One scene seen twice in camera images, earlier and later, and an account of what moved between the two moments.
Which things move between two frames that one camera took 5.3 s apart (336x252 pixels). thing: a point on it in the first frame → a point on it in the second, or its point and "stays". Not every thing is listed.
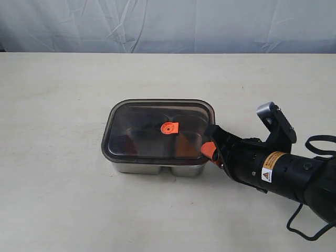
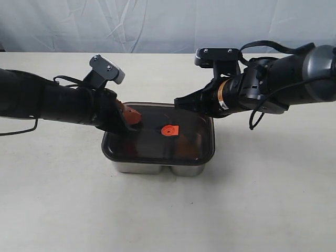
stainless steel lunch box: [189, 170] stays
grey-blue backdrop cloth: [233, 27] stays
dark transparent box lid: [157, 131] stays
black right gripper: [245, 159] → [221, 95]
